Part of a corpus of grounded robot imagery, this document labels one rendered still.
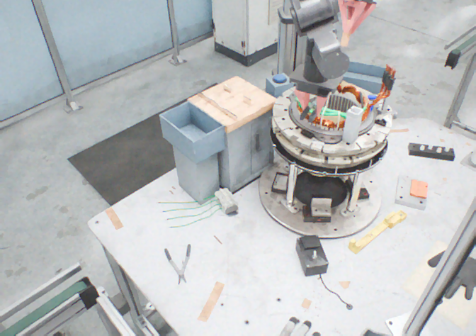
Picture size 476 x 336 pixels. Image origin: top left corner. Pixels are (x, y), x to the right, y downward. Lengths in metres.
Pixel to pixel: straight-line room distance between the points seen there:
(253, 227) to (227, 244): 0.10
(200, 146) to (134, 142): 1.74
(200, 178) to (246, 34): 2.35
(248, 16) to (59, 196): 1.93
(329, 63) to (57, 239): 1.92
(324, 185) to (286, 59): 0.49
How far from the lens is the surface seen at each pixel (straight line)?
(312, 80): 0.89
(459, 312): 1.22
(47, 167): 2.87
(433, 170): 1.55
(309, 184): 1.38
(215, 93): 1.28
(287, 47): 1.54
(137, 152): 2.75
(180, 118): 1.26
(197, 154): 1.13
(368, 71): 1.49
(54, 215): 2.54
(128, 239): 1.27
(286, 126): 1.09
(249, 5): 3.35
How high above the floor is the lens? 1.76
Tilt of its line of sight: 42 degrees down
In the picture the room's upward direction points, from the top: 2 degrees counter-clockwise
